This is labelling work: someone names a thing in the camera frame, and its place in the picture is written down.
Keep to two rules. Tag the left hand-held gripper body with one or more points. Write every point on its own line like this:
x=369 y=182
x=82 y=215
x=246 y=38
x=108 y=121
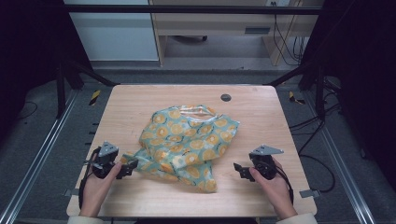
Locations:
x=105 y=158

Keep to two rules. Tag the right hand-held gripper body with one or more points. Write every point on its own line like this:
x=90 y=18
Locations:
x=264 y=160

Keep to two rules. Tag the lemon print fabric bag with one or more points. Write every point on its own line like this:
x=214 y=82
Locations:
x=183 y=140

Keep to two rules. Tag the person's left hand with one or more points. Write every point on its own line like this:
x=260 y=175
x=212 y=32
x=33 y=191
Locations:
x=96 y=189

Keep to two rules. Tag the person's right hand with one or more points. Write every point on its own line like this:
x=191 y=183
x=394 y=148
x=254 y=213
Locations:
x=274 y=193

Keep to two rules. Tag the yellow black floor tape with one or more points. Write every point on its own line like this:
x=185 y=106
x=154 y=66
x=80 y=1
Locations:
x=94 y=97
x=294 y=98

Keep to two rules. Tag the dark round table grommet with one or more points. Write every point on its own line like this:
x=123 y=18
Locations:
x=225 y=97

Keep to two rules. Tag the white cabinet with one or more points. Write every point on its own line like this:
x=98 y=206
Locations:
x=115 y=37

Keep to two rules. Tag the dark curtain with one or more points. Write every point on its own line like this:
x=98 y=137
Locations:
x=364 y=77
x=28 y=46

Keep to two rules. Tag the light wooden desk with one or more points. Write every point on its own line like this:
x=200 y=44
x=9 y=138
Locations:
x=214 y=23

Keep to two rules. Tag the grey metal table bracket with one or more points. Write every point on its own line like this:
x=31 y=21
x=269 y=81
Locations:
x=309 y=193
x=71 y=192

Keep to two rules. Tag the aluminium floor rail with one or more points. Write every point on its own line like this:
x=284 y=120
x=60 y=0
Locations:
x=40 y=152
x=342 y=168

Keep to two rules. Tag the black metal frame stand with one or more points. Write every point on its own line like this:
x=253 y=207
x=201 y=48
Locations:
x=60 y=87
x=319 y=90

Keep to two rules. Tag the black horizontal frame bar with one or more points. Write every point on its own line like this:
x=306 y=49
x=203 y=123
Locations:
x=186 y=9

